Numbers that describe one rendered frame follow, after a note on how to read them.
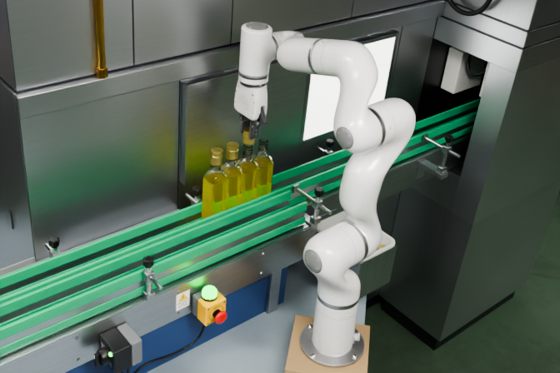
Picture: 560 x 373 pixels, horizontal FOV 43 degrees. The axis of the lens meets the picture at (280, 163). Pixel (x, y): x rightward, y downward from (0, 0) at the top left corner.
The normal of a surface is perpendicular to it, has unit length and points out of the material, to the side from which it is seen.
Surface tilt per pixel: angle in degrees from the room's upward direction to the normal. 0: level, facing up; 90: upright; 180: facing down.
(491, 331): 0
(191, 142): 90
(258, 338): 0
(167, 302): 90
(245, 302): 90
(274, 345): 0
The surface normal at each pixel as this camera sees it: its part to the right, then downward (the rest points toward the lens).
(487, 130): -0.76, 0.28
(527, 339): 0.09, -0.85
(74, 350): 0.64, 0.44
